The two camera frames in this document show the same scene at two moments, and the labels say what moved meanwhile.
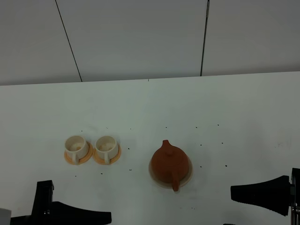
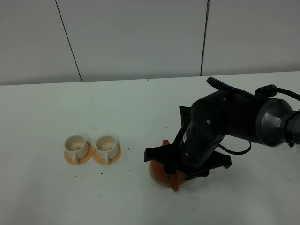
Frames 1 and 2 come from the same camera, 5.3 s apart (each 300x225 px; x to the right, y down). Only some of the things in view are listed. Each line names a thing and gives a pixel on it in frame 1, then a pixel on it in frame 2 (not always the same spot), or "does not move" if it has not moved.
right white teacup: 107,148 does not move
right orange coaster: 102,161 does not move
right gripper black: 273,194 -> 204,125
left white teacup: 77,146 does not move
